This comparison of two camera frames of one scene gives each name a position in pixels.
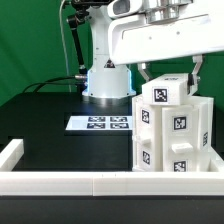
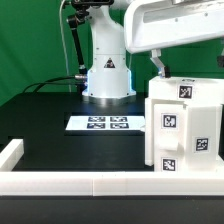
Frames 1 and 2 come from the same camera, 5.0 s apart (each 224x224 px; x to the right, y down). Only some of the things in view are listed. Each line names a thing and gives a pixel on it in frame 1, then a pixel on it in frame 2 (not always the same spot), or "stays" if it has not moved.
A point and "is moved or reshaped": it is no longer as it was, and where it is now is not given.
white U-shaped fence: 209,183 stays
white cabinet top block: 166,89 is moved or reshaped
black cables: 52,81 stays
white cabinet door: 181,139 is moved or reshaped
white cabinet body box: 172,138 is moved or reshaped
